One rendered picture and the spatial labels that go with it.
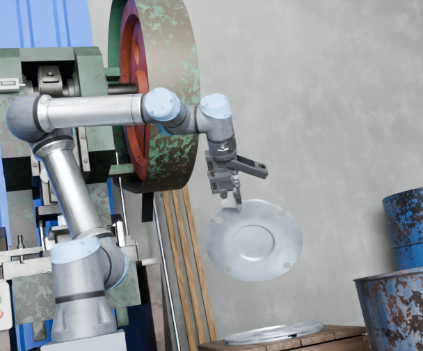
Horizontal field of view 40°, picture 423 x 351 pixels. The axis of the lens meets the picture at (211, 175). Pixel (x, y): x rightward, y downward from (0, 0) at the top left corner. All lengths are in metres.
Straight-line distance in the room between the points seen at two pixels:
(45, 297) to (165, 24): 0.98
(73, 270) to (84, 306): 0.09
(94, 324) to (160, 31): 1.06
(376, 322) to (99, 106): 0.80
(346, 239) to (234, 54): 1.42
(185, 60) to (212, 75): 1.79
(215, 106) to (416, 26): 3.42
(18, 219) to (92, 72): 0.64
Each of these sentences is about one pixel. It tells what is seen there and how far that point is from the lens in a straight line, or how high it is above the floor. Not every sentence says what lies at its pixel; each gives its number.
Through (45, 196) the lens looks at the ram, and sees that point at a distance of 2.11.
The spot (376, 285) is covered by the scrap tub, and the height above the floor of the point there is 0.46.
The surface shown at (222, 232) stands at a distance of 1.70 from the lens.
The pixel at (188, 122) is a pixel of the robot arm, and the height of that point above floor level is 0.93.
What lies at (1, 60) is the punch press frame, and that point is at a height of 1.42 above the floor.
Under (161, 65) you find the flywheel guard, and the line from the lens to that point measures 1.97.
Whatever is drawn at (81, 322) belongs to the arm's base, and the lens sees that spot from 1.35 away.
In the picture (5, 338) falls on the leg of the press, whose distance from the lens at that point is 1.86.
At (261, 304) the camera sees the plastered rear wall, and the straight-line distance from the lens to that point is 3.56.
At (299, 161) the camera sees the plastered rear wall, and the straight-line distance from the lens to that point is 3.81.
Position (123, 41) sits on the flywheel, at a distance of 2.57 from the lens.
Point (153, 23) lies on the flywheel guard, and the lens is 2.04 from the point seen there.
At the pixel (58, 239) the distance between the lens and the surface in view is 1.99.
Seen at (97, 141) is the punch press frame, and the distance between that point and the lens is 2.13.
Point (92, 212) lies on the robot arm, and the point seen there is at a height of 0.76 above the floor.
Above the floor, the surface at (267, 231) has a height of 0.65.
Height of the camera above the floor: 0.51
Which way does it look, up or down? 11 degrees up
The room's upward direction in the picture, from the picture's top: 9 degrees counter-clockwise
